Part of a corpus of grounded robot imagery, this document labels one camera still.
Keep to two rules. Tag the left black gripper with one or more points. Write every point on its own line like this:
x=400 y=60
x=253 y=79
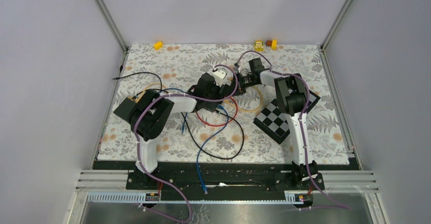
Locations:
x=219 y=95

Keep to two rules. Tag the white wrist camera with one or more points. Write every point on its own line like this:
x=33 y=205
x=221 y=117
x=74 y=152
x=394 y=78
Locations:
x=219 y=76
x=240 y=72

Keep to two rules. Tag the black white checkerboard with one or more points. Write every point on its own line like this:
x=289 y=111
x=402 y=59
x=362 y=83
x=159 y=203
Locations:
x=272 y=122

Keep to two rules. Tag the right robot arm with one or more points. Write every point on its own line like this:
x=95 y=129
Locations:
x=292 y=97

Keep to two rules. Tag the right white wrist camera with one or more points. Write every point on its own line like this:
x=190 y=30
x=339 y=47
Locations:
x=240 y=72

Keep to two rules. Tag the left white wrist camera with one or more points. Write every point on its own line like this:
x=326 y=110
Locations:
x=219 y=76

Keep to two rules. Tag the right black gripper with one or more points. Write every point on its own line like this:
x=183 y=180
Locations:
x=241 y=88

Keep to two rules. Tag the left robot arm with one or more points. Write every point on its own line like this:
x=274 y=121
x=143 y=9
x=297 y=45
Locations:
x=148 y=116

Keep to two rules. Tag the floral patterned table mat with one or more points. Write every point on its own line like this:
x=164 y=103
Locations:
x=179 y=66

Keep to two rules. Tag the black network switch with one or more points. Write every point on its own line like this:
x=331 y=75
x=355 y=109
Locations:
x=220 y=103

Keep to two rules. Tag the yellow brown toy block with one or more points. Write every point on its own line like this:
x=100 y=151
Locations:
x=273 y=44

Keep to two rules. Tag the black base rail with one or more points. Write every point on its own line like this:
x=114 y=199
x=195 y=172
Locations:
x=217 y=181

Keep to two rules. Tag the yellow toy brick with face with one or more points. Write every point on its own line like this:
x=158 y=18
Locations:
x=258 y=46

